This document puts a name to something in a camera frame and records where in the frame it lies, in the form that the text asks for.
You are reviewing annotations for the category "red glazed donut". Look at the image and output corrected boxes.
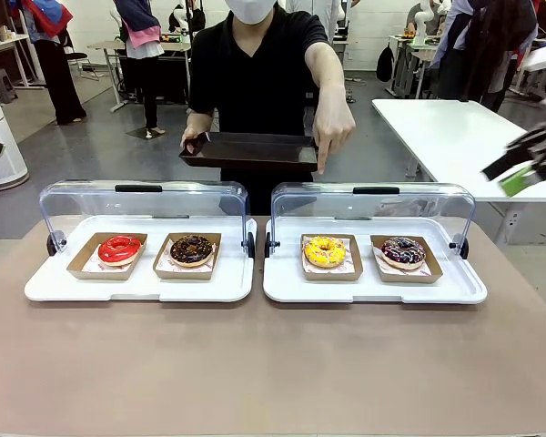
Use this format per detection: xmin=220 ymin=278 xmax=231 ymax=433
xmin=97 ymin=235 xmax=143 ymax=268

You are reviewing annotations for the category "brown paper donut box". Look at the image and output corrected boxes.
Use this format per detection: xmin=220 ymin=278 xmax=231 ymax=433
xmin=66 ymin=232 xmax=148 ymax=281
xmin=152 ymin=232 xmax=223 ymax=281
xmin=369 ymin=234 xmax=444 ymax=284
xmin=300 ymin=233 xmax=363 ymax=282

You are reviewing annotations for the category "yellow sprinkled donut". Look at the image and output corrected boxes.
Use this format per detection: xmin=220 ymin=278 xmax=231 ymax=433
xmin=303 ymin=235 xmax=347 ymax=269

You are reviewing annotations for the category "black serving tray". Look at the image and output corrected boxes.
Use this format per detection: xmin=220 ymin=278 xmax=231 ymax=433
xmin=178 ymin=131 xmax=319 ymax=173

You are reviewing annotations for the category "person's left forearm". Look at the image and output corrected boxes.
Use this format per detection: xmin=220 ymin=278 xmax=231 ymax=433
xmin=304 ymin=41 xmax=347 ymax=107

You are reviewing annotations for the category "person's right forearm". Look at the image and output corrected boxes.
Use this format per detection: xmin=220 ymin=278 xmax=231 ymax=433
xmin=185 ymin=111 xmax=215 ymax=136

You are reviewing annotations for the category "dark purple drizzled donut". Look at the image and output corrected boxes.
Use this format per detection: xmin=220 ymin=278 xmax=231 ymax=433
xmin=380 ymin=236 xmax=427 ymax=270

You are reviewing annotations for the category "chocolate glazed donut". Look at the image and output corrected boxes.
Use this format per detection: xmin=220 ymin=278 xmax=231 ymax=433
xmin=169 ymin=234 xmax=215 ymax=268

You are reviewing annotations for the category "person's black shirt torso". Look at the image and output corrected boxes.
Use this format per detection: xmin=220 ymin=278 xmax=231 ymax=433
xmin=188 ymin=4 xmax=342 ymax=218

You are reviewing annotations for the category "person's left hand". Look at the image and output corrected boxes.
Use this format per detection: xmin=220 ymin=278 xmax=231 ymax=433
xmin=312 ymin=97 xmax=357 ymax=177

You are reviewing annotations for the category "person's right hand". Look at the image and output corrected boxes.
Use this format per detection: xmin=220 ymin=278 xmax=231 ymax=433
xmin=180 ymin=125 xmax=207 ymax=155

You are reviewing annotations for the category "grey plastic stool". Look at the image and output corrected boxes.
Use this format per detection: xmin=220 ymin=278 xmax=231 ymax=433
xmin=0 ymin=67 xmax=18 ymax=105

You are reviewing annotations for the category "white table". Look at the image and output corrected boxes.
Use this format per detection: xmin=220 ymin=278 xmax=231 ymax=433
xmin=371 ymin=97 xmax=546 ymax=247

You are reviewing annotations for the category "clear plastic tray lid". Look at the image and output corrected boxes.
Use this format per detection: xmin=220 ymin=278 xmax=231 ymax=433
xmin=39 ymin=179 xmax=249 ymax=256
xmin=270 ymin=181 xmax=477 ymax=256

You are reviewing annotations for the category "bystander in red blue jacket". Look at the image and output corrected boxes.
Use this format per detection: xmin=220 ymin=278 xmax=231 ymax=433
xmin=20 ymin=0 xmax=87 ymax=127

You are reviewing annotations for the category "bystander in dark coat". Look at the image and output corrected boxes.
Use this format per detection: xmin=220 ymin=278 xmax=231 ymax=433
xmin=430 ymin=0 xmax=539 ymax=113

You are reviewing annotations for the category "white display tray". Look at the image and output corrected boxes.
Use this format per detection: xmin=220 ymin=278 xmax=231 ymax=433
xmin=262 ymin=216 xmax=489 ymax=305
xmin=24 ymin=214 xmax=258 ymax=304

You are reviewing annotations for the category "black hanging backpack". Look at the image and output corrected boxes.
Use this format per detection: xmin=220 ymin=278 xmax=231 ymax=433
xmin=375 ymin=43 xmax=396 ymax=83

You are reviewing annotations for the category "background work desk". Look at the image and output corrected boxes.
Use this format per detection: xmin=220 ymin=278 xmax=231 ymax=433
xmin=87 ymin=39 xmax=192 ymax=113

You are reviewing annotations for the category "bystander in pink blue top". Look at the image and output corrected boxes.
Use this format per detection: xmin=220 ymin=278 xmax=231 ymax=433
xmin=113 ymin=0 xmax=167 ymax=137

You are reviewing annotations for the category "white face mask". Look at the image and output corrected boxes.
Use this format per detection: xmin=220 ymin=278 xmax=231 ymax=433
xmin=222 ymin=0 xmax=278 ymax=25

